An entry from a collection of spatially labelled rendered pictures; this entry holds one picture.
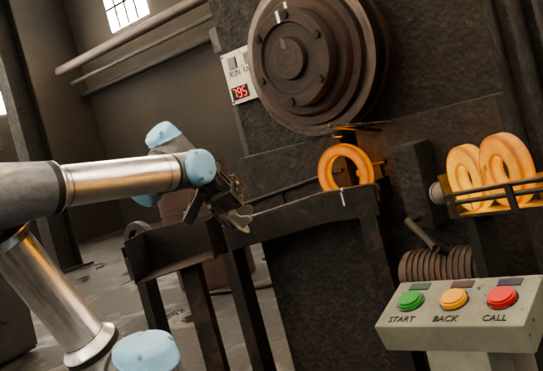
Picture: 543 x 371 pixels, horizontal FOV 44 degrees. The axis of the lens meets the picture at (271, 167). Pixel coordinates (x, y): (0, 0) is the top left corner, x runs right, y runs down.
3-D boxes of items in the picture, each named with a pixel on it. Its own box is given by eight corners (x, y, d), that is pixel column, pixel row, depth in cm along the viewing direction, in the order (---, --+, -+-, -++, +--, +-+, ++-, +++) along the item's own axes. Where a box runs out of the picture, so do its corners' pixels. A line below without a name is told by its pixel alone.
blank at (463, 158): (451, 148, 160) (438, 152, 160) (483, 137, 145) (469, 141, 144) (469, 210, 159) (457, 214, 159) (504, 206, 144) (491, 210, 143)
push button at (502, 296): (494, 294, 97) (490, 284, 96) (522, 293, 94) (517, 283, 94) (486, 313, 94) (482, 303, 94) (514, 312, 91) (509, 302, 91)
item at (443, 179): (477, 211, 160) (464, 167, 161) (478, 210, 160) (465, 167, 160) (450, 219, 159) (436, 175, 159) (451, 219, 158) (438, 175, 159)
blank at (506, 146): (482, 137, 145) (469, 141, 145) (522, 124, 130) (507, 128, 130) (504, 206, 144) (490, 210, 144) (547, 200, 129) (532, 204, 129)
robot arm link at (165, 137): (136, 148, 151) (153, 122, 156) (167, 179, 156) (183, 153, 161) (157, 141, 146) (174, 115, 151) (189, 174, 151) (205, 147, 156)
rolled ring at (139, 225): (142, 217, 265) (149, 215, 268) (118, 227, 278) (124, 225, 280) (157, 261, 265) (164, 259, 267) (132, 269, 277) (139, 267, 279)
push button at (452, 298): (448, 296, 102) (444, 287, 101) (473, 295, 99) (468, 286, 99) (439, 314, 99) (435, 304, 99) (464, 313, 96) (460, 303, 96)
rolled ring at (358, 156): (359, 138, 191) (366, 137, 194) (310, 150, 203) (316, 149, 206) (376, 200, 192) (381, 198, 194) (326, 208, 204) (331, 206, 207)
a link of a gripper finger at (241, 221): (262, 232, 165) (239, 208, 160) (243, 242, 167) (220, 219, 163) (263, 224, 167) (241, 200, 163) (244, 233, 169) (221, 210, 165)
